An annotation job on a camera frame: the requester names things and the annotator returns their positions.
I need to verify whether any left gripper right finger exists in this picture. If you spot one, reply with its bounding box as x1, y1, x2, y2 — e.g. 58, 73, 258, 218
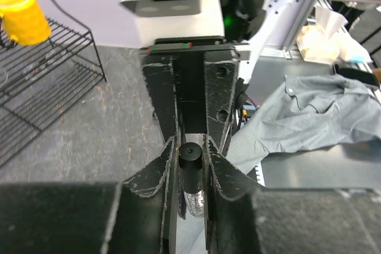
204, 137, 380, 253

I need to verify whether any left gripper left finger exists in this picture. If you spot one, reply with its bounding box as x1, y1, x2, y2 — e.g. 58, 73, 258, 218
1, 138, 178, 253

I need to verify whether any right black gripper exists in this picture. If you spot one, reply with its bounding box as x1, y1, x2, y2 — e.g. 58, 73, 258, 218
139, 36, 238, 151

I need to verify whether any glitter nail polish bottle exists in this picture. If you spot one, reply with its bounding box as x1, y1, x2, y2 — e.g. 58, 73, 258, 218
178, 189, 204, 219

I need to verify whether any black nail polish cap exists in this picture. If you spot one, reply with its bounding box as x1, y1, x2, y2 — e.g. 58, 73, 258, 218
179, 142, 203, 195

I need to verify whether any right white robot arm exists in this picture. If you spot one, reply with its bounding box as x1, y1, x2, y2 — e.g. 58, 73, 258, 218
138, 0, 294, 153

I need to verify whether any grey sleeved forearm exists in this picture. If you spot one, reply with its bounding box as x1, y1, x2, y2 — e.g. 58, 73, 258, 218
226, 75, 380, 174

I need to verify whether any white tissue pack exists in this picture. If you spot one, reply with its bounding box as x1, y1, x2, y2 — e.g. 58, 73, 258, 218
296, 6, 371, 65

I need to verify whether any yellow mug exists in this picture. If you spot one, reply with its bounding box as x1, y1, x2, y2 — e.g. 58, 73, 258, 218
1, 0, 51, 46

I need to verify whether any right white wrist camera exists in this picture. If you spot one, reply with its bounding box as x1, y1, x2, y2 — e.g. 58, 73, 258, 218
119, 0, 224, 48

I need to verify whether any black wire rack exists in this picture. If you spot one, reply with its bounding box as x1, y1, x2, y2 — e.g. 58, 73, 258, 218
1, 0, 106, 165

